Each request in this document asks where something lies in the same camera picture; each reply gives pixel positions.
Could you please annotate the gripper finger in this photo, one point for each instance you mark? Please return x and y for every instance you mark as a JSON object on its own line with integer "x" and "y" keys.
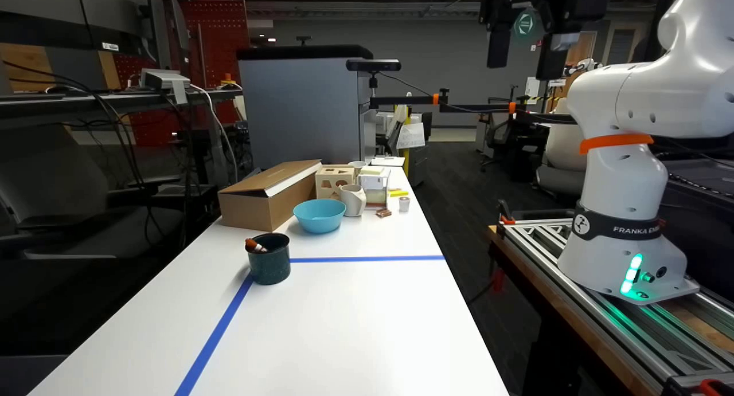
{"x": 549, "y": 61}
{"x": 499, "y": 46}

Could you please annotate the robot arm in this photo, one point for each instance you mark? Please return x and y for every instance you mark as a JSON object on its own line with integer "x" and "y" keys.
{"x": 625, "y": 172}

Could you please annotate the yellow marker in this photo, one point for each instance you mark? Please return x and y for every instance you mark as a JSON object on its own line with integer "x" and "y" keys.
{"x": 398, "y": 193}

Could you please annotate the dark green enamel mug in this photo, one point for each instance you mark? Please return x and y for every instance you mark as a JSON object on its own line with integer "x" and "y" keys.
{"x": 269, "y": 264}

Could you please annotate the black office chair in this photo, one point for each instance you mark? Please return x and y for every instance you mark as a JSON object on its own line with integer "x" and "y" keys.
{"x": 498, "y": 133}

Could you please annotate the white covered chair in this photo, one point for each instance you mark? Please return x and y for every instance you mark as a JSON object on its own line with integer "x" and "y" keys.
{"x": 565, "y": 155}

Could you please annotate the white paper sign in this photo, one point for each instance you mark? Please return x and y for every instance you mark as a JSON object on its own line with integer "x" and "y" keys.
{"x": 410, "y": 136}

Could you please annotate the orange and black clamp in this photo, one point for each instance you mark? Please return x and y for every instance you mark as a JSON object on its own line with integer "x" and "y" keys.
{"x": 506, "y": 215}

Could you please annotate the small white paper cup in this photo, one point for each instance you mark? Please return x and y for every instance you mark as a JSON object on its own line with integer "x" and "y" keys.
{"x": 404, "y": 204}

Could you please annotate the clear plastic container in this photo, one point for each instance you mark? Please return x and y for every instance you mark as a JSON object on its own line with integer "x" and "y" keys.
{"x": 375, "y": 187}

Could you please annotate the small brown block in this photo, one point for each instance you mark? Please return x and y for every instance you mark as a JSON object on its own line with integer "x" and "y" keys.
{"x": 383, "y": 212}

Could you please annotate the grey cabinet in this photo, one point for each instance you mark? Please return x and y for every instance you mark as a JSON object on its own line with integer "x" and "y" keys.
{"x": 301, "y": 109}

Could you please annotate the white ceramic pitcher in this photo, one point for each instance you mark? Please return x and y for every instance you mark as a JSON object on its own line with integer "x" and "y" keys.
{"x": 352, "y": 201}

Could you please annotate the wooden shape sorter box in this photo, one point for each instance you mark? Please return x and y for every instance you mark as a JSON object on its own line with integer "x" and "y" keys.
{"x": 332, "y": 183}

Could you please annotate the blue bowl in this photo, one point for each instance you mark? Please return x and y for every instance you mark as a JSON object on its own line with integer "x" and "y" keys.
{"x": 319, "y": 217}

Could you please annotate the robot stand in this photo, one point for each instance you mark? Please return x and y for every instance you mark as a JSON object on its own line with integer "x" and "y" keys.
{"x": 619, "y": 321}

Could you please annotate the red pegboard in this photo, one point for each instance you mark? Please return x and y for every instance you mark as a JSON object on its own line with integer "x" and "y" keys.
{"x": 221, "y": 35}

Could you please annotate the cardboard box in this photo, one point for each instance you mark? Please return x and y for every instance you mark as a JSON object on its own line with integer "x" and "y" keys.
{"x": 264, "y": 198}

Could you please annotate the blue tape line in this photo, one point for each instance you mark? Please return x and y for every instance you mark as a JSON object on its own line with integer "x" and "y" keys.
{"x": 298, "y": 260}

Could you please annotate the grey power box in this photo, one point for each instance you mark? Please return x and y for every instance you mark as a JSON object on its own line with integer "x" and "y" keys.
{"x": 165, "y": 79}

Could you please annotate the red clamp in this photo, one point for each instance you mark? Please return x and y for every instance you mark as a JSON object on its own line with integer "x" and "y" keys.
{"x": 714, "y": 387}

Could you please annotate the camera on mount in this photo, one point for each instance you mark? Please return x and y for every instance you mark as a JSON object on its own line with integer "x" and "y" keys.
{"x": 373, "y": 65}

